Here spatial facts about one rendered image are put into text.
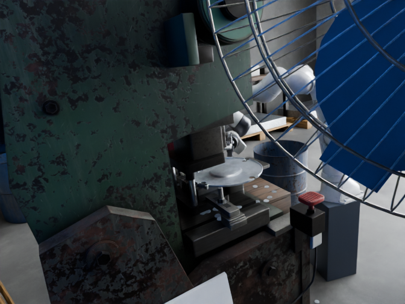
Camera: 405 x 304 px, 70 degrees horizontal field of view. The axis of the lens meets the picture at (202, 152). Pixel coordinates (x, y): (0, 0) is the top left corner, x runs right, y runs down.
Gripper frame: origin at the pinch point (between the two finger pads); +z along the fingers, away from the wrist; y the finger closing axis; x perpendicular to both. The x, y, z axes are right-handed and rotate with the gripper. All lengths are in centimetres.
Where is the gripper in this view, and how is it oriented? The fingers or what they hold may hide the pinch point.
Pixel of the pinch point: (228, 153)
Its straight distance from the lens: 135.7
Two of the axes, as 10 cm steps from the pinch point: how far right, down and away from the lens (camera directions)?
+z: -1.4, 3.2, -9.4
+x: 9.9, -0.4, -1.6
